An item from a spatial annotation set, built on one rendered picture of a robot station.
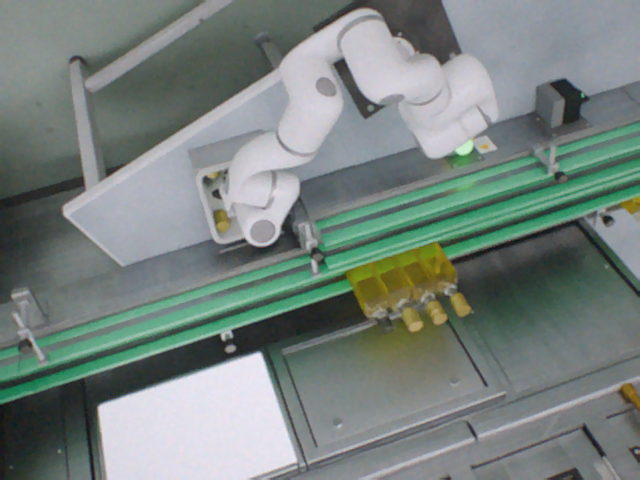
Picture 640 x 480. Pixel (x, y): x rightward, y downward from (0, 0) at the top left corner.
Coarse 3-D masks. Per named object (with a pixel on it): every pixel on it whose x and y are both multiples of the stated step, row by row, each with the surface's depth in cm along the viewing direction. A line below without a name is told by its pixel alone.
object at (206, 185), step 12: (204, 168) 162; (216, 168) 162; (204, 180) 172; (216, 180) 173; (204, 192) 165; (204, 204) 167; (216, 204) 177; (240, 228) 178; (216, 240) 175; (228, 240) 176
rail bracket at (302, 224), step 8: (296, 224) 172; (304, 224) 165; (304, 232) 170; (304, 240) 168; (312, 240) 167; (312, 248) 166; (312, 256) 164; (320, 256) 165; (312, 264) 173; (312, 272) 175; (320, 272) 175
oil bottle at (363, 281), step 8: (368, 264) 179; (344, 272) 183; (352, 272) 177; (360, 272) 177; (368, 272) 177; (352, 280) 177; (360, 280) 175; (368, 280) 175; (376, 280) 175; (352, 288) 179; (360, 288) 174; (368, 288) 173; (376, 288) 173; (360, 296) 173; (368, 296) 171; (376, 296) 171; (384, 296) 171; (360, 304) 176; (368, 304) 170; (376, 304) 170; (384, 304) 170; (368, 312) 171; (376, 312) 170
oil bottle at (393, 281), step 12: (372, 264) 178; (384, 264) 177; (396, 264) 177; (384, 276) 175; (396, 276) 174; (384, 288) 173; (396, 288) 172; (408, 288) 171; (396, 300) 170; (408, 300) 171
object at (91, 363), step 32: (608, 192) 195; (512, 224) 191; (544, 224) 189; (448, 256) 186; (320, 288) 183; (192, 320) 180; (224, 320) 179; (256, 320) 179; (96, 352) 177; (128, 352) 175; (0, 384) 173; (32, 384) 172
